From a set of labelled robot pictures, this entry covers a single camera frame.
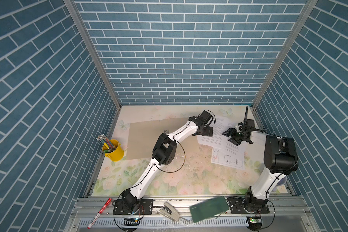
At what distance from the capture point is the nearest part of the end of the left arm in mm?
775

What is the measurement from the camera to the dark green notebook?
720 millimetres

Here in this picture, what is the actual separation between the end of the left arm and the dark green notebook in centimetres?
37
